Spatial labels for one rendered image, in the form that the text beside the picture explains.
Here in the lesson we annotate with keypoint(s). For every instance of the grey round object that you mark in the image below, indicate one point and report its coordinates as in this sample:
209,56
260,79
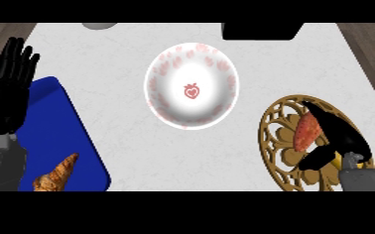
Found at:
99,25

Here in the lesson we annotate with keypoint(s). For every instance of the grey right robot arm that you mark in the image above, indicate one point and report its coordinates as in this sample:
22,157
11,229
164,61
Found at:
355,175

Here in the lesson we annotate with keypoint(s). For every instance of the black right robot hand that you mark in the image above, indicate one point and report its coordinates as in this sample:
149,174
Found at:
336,135

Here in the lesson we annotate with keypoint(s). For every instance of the blue cutting board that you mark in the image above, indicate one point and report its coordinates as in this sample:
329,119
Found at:
57,135

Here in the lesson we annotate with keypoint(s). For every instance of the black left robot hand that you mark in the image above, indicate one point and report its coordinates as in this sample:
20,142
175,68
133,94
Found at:
13,79

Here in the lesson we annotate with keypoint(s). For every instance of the brown croissant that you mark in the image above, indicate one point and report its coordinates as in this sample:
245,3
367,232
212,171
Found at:
54,175

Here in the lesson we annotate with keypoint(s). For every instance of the orange-red sweet potato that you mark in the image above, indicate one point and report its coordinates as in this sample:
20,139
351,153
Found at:
305,133

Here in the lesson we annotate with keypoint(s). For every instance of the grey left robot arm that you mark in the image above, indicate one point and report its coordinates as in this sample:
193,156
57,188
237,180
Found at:
9,165

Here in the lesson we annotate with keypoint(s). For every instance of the black appliance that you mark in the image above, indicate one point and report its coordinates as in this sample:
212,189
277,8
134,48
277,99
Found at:
261,31

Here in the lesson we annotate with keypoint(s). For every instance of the gold openwork round placemat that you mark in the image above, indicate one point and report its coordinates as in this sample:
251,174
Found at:
282,145

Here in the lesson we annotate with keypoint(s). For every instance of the white bowl with strawberry print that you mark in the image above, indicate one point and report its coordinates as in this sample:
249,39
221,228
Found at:
192,86

